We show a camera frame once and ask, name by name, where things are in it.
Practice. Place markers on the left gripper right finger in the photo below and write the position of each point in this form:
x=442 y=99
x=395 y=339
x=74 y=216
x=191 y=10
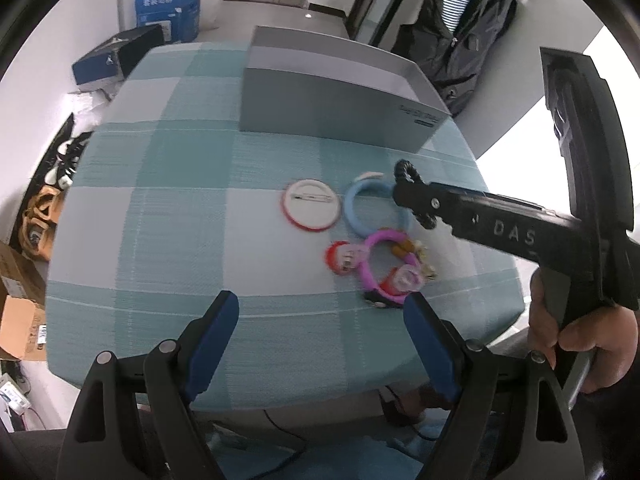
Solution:
x=436 y=348

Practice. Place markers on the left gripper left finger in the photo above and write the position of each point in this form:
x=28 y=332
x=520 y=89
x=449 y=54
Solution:
x=203 y=341

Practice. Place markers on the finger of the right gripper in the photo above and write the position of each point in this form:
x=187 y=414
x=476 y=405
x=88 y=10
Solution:
x=431 y=203

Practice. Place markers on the red santa charm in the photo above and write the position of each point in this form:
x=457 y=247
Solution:
x=343 y=257

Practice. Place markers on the white red round badge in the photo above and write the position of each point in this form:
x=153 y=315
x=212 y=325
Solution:
x=311 y=205

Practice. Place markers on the grey jewelry box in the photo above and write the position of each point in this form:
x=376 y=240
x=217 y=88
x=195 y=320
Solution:
x=311 y=84

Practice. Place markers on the person's right hand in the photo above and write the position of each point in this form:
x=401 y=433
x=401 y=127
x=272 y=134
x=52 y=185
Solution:
x=611 y=330

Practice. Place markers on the teal checkered tablecloth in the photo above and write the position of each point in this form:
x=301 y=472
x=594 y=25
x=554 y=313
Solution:
x=172 y=203

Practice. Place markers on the black jacket striped shirt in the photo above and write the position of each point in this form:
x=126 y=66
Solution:
x=450 y=41

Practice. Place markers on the brown cardboard box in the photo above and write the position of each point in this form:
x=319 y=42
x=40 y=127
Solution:
x=23 y=335

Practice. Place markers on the tan shoes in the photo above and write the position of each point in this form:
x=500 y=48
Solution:
x=39 y=222

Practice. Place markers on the dark blue shoe box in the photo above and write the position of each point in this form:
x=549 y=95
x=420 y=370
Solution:
x=115 y=59

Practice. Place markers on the light blue cardboard box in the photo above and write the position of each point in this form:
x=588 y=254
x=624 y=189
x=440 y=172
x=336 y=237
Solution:
x=179 y=19

